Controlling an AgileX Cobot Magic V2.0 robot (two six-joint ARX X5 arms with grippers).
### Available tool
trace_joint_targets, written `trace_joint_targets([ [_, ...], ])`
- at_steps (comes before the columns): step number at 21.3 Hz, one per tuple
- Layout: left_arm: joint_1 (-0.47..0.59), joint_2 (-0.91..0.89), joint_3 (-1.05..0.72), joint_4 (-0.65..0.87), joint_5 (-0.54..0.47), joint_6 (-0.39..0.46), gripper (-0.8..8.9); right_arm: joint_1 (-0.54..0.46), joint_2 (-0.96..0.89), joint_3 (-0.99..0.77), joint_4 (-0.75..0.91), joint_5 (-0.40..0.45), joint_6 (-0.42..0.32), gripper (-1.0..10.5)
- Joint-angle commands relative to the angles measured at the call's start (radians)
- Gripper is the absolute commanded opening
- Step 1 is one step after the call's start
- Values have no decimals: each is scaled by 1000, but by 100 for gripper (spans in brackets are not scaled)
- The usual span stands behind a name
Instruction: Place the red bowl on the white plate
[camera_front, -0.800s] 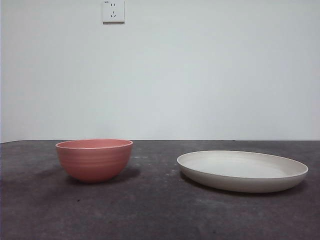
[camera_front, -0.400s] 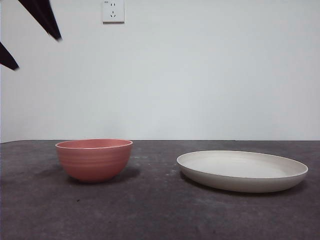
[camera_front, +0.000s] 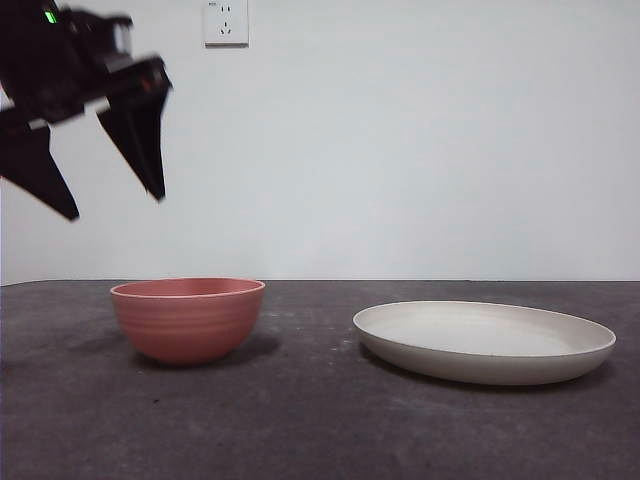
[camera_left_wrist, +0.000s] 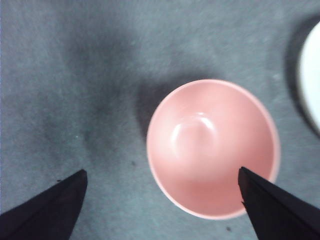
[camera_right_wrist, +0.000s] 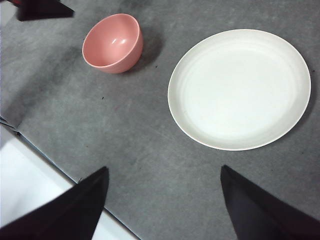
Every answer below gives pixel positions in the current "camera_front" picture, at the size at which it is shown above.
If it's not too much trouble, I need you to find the white round plate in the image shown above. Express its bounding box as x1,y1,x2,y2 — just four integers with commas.
352,300,617,386

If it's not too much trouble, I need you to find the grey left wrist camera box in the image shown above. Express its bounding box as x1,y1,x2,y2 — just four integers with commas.
102,17,135,54

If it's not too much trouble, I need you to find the white wall socket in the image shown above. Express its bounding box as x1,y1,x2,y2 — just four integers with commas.
203,0,250,49

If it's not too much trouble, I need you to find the red ribbed bowl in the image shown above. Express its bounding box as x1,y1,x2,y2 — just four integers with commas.
109,277,266,367

